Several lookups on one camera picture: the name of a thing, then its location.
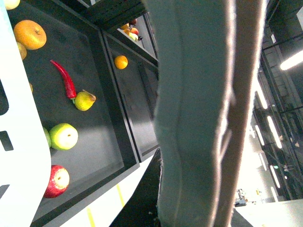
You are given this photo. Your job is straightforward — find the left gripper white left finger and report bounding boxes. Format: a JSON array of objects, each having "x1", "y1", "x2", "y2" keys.
[{"x1": 0, "y1": 1, "x2": 51, "y2": 227}]

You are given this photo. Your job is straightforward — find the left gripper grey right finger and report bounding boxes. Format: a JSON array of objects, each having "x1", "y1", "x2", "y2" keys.
[{"x1": 144, "y1": 0, "x2": 267, "y2": 227}]

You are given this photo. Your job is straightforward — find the black metal shelf rack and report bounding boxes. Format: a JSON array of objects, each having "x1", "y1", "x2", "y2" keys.
[{"x1": 7, "y1": 0, "x2": 161, "y2": 227}]

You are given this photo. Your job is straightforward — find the red apple near tray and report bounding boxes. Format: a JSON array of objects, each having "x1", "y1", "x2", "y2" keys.
[{"x1": 44, "y1": 165, "x2": 70, "y2": 199}]

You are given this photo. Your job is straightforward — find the green avocado front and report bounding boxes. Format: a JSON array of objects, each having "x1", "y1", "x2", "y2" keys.
[{"x1": 43, "y1": 127, "x2": 52, "y2": 147}]

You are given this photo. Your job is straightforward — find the bright green apple near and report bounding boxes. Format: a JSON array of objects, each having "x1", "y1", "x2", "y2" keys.
[{"x1": 49, "y1": 123, "x2": 78, "y2": 150}]

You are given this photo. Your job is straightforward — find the red chili pepper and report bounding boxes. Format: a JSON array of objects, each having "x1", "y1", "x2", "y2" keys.
[{"x1": 50, "y1": 60, "x2": 77, "y2": 103}]

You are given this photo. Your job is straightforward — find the yellow green pear near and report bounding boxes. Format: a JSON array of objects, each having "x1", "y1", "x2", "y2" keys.
[{"x1": 75, "y1": 89, "x2": 97, "y2": 111}]

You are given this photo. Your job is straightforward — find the brown kiwi upper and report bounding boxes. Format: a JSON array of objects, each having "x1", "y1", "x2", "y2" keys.
[{"x1": 17, "y1": 42, "x2": 27, "y2": 60}]

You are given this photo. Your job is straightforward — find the golden russet apple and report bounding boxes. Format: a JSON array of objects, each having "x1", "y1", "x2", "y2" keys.
[{"x1": 13, "y1": 20, "x2": 47, "y2": 50}]

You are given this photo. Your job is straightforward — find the white pear with stem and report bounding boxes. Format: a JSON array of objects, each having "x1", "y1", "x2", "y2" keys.
[{"x1": 3, "y1": 0, "x2": 20, "y2": 10}]

